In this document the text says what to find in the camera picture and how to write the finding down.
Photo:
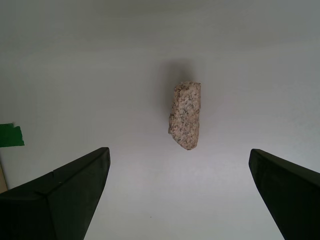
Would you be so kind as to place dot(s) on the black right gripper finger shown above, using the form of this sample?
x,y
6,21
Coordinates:
x,y
297,200
50,205

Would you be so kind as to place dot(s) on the green tape piece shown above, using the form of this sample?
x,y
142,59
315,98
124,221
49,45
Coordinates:
x,y
11,135

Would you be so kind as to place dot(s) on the speckled granite rock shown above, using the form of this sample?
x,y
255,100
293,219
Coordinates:
x,y
186,115

